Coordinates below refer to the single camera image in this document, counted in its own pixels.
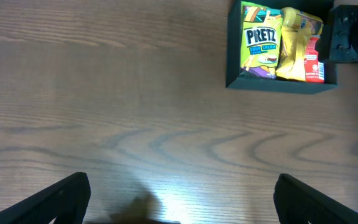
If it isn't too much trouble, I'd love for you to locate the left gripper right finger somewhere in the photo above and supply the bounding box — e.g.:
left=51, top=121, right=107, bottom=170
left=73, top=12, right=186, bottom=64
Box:
left=273, top=174, right=358, bottom=224

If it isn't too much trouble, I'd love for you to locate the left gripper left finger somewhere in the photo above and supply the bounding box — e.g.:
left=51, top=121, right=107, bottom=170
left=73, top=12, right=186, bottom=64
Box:
left=0, top=172, right=91, bottom=224

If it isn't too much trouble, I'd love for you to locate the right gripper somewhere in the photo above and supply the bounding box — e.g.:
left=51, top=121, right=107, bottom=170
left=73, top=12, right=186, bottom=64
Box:
left=317, top=5, right=358, bottom=63

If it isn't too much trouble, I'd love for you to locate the black gift box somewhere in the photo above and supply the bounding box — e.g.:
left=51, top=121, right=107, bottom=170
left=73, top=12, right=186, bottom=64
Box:
left=226, top=0, right=337, bottom=95

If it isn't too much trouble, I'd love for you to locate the yellow candy wrapper packet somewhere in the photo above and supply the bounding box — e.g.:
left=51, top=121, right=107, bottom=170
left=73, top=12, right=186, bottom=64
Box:
left=276, top=26, right=311, bottom=82

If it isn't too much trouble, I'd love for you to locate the yellow small snack can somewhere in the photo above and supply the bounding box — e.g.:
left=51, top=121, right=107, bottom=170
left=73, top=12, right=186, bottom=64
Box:
left=281, top=7, right=324, bottom=35

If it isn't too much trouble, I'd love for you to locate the Pretz snack box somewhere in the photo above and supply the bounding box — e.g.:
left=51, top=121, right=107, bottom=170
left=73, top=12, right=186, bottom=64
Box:
left=240, top=2, right=283, bottom=79

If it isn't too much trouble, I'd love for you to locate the red snack can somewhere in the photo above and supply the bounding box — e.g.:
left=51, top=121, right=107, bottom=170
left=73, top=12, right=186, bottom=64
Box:
left=304, top=35, right=324, bottom=83

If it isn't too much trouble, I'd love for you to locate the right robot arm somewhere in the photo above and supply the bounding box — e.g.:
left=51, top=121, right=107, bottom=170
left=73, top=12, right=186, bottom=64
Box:
left=315, top=5, right=358, bottom=63

